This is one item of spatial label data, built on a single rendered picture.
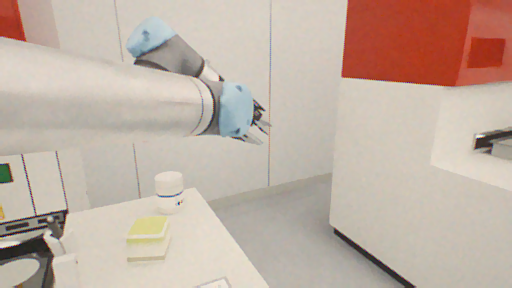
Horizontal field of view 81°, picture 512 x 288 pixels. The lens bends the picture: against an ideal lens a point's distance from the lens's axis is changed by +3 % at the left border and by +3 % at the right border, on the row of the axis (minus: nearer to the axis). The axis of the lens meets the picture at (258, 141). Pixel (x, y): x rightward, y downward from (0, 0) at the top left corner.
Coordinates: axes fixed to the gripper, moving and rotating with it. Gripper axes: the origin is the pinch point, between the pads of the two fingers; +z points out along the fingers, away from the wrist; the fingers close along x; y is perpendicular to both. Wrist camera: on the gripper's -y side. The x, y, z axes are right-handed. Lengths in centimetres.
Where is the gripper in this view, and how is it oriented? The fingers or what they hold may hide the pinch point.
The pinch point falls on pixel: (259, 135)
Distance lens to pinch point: 71.7
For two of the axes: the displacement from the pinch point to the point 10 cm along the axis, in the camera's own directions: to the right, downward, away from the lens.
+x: 5.4, -8.3, 1.2
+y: 6.0, 2.9, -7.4
